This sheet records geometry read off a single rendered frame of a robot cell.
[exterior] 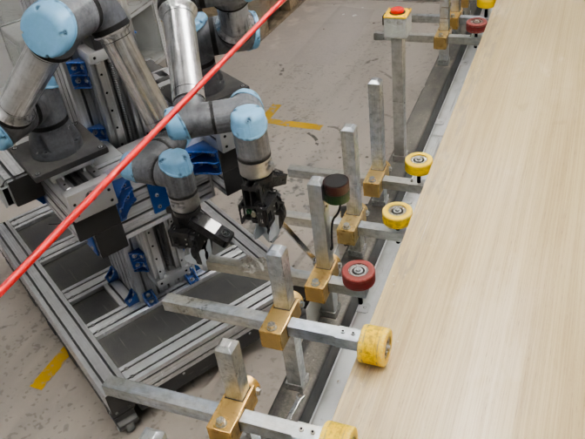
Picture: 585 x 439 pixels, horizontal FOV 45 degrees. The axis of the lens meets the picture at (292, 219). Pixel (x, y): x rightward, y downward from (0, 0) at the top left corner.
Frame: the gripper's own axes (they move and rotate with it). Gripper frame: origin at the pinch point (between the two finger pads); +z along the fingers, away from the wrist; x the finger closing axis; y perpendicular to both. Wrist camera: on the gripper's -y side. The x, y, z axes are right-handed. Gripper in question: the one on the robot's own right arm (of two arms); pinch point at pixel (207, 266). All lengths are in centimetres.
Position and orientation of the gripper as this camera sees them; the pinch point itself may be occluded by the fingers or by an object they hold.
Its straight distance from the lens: 191.1
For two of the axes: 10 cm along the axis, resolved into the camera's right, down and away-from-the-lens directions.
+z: 1.1, 7.9, 6.1
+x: -3.5, 6.0, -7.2
